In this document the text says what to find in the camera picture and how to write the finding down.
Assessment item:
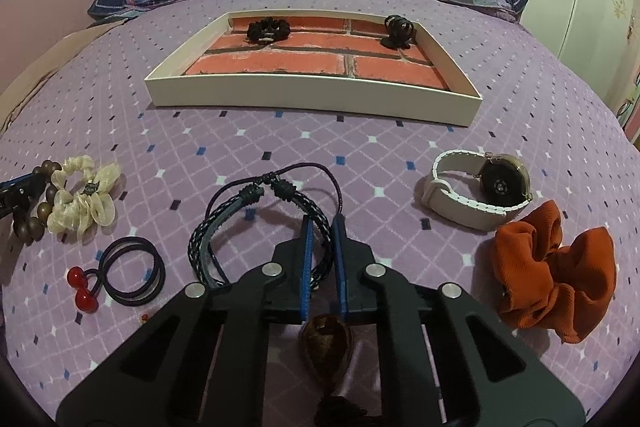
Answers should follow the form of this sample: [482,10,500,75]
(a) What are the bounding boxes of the white tray with brick lining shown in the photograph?
[144,11,485,128]

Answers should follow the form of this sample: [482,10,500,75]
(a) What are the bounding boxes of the white wardrobe with decals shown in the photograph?
[520,0,640,148]

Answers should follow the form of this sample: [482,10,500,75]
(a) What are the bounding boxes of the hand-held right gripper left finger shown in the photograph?
[56,214,316,427]

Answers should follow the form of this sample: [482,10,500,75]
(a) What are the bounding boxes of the cream scrunchie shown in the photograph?
[47,155,123,238]

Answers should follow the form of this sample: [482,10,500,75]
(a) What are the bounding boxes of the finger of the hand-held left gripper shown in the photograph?
[0,174,46,220]

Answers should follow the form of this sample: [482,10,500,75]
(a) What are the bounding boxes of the orange scrunchie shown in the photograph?
[489,200,617,345]

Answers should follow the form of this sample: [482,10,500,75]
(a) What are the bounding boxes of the black spiral hair tie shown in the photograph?
[381,14,417,50]

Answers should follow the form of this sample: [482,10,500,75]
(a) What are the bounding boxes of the purple diamond pattern bed sheet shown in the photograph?
[0,0,640,427]

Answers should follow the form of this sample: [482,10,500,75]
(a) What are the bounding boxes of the black hair tie red beads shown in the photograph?
[66,237,167,314]

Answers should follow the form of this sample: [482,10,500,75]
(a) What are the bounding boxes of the amber pendant necklace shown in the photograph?
[299,314,371,427]

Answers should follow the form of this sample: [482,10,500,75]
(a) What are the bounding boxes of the beige cloth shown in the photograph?
[0,21,126,128]

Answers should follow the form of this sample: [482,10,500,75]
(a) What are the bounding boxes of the braided leather bracelet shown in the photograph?
[188,162,346,293]

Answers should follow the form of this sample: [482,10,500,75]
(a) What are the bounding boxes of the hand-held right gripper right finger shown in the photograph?
[332,214,586,427]

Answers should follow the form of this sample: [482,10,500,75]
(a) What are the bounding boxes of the wooden bead bracelet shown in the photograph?
[12,159,63,243]

